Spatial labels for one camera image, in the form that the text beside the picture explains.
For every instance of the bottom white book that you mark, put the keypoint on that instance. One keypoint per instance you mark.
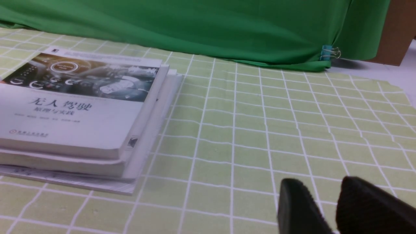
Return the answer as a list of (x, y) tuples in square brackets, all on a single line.
[(141, 147)]

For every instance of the brown cardboard box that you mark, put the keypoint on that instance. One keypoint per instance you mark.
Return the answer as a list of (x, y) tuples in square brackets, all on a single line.
[(398, 33)]

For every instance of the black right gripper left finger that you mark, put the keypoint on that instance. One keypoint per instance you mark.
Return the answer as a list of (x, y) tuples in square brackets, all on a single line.
[(297, 211)]

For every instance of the teal binder clip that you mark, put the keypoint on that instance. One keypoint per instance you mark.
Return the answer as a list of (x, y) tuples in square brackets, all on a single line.
[(329, 52)]

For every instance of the top white book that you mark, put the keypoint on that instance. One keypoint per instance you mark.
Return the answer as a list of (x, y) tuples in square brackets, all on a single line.
[(79, 104)]

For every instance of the green backdrop cloth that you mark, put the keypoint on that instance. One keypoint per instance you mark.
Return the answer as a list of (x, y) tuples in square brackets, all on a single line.
[(283, 34)]

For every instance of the middle white book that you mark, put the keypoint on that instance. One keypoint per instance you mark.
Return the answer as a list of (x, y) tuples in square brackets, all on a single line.
[(46, 167)]

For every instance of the green checkered tablecloth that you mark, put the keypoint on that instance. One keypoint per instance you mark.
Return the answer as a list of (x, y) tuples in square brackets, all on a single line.
[(232, 134)]

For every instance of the white book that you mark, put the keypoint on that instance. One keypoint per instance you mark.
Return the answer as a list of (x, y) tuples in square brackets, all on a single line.
[(141, 147), (46, 167), (79, 104)]

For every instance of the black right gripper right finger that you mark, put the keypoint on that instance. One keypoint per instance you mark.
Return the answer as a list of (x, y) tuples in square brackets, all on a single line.
[(363, 208)]

